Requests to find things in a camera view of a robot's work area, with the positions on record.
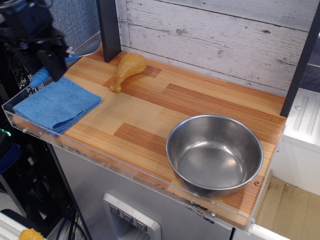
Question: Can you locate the blue folded cloth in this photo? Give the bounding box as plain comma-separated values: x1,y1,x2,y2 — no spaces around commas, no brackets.
13,76,102,137

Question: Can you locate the dark grey post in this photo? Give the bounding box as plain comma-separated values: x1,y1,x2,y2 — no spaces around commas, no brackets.
96,0,122,63
280,3,320,118

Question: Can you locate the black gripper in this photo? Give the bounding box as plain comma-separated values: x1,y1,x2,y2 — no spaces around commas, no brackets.
2,27,73,82

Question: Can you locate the yellow toy chicken drumstick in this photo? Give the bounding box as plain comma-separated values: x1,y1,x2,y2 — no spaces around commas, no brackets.
109,53,147,93

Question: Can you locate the dark grey left post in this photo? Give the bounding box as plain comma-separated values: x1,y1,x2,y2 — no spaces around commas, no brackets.
96,0,122,63

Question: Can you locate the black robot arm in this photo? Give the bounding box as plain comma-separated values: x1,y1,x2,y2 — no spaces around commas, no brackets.
0,0,72,88

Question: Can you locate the silver toy fridge cabinet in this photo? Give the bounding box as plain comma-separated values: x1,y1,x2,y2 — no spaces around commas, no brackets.
53,146,233,240

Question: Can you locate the yellow object bottom left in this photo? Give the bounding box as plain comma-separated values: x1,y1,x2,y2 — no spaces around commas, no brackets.
18,228,45,240

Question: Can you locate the dark grey right post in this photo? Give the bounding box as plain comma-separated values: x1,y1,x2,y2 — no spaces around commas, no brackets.
280,3,320,118

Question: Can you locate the stainless steel pot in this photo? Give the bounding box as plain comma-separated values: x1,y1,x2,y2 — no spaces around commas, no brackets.
165,114,264,199

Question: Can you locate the blue handled metal spoon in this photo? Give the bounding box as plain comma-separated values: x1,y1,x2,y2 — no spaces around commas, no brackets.
29,40,101,88

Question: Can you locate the clear acrylic table guard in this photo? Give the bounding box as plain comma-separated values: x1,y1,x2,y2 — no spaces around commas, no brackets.
3,38,286,233

